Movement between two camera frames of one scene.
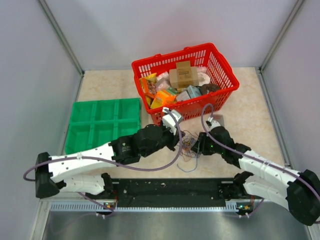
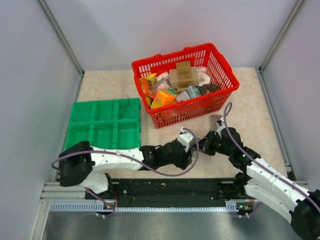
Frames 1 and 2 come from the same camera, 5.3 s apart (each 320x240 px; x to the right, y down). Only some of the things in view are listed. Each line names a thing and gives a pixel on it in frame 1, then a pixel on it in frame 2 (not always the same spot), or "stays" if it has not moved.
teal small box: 194,91 stays
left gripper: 174,138 -> 185,159
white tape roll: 203,78 stays
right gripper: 203,138 stays
